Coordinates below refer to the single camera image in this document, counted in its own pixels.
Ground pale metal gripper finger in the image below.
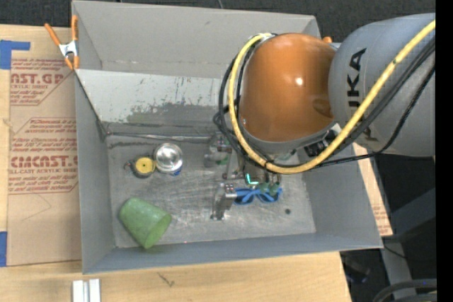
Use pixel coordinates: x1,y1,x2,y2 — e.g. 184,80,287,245
202,133,234,169
210,182,239,221

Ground blue sunglasses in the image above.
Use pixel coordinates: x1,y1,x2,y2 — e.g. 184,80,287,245
232,186,284,206

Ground silver metal can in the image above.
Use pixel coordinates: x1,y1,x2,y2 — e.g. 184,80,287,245
152,141,185,177

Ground yellow and black round disc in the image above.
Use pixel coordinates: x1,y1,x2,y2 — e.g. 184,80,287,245
123,156,157,179

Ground green plastic cup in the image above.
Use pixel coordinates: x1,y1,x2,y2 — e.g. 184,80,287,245
117,197,173,250

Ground grey metal bin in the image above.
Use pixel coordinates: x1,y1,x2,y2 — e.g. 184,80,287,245
70,0,385,275

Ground brown cardboard board red print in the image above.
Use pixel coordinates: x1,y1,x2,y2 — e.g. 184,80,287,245
0,23,394,268

